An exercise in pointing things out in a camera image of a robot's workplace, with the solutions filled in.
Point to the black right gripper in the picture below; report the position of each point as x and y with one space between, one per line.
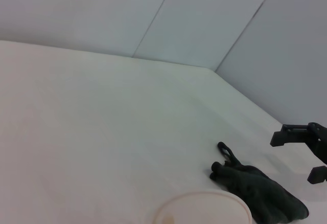
320 142

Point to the dark blue rag with loop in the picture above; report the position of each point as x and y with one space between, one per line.
258 193

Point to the white paper cup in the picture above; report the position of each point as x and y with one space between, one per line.
204 208

